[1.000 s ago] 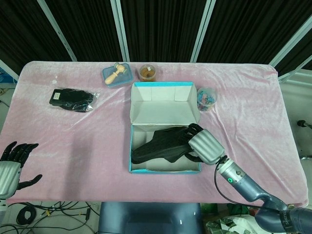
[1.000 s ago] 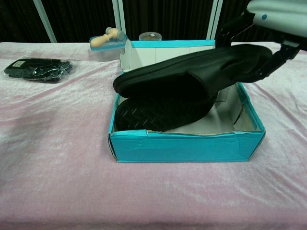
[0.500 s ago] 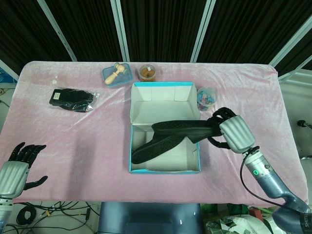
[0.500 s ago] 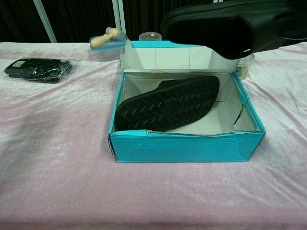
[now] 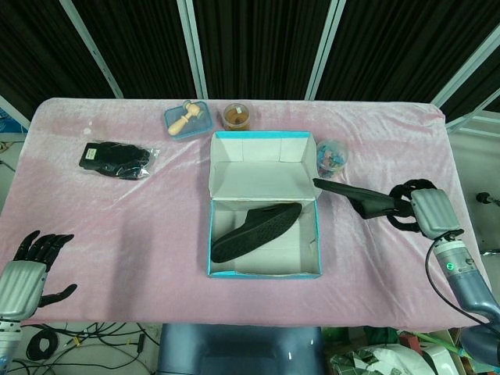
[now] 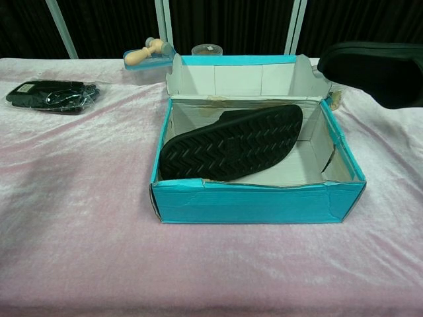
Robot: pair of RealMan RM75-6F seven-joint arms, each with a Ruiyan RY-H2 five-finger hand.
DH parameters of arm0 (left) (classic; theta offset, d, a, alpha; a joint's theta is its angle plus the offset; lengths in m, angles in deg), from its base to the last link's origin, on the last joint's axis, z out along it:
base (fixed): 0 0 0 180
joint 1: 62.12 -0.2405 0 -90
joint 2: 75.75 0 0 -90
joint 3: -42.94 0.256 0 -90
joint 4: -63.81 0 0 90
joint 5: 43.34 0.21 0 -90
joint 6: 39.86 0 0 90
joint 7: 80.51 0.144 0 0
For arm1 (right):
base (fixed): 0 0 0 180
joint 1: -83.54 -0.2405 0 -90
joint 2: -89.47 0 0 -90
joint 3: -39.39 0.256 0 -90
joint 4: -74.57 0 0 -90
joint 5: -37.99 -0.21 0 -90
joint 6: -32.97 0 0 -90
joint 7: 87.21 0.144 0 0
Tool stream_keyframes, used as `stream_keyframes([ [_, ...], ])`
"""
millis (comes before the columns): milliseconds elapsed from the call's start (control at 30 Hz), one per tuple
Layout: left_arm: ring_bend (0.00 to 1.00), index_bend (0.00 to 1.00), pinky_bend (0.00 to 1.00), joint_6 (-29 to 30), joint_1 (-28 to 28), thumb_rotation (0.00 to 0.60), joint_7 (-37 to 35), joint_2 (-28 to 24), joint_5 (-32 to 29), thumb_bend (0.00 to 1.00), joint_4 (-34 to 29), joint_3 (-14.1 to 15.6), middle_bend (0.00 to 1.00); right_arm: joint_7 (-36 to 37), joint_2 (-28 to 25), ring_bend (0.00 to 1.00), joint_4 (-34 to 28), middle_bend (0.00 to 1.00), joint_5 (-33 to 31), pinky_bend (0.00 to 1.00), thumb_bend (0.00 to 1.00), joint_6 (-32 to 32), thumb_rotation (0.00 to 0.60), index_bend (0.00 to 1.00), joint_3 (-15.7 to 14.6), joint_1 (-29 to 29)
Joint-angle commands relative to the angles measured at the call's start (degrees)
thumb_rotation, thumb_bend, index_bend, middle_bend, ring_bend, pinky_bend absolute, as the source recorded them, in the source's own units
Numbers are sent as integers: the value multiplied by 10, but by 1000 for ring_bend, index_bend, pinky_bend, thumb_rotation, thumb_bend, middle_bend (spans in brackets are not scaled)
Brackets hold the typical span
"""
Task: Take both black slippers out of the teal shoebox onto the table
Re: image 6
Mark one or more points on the white metal frame post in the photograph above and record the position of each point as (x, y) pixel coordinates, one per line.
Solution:
(297, 23)
(61, 29)
(165, 23)

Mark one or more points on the clear cup with coloured pieces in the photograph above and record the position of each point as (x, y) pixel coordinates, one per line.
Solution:
(335, 97)

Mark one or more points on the turquoise cardboard shoe box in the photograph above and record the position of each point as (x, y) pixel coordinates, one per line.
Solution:
(248, 204)

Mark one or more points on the clear jar with amber contents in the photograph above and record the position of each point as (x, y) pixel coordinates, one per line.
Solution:
(206, 50)

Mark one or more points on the black gloves in plastic bag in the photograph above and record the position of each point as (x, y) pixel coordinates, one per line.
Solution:
(43, 95)

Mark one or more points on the black sandal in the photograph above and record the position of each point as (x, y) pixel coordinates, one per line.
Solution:
(380, 76)
(231, 148)

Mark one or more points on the blue lidded plastic container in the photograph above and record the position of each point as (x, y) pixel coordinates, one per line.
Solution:
(148, 67)

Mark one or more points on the pink velvet tablecloth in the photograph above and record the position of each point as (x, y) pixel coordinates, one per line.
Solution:
(82, 198)

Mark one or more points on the small wooden mallet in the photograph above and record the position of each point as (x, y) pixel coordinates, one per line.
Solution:
(138, 56)

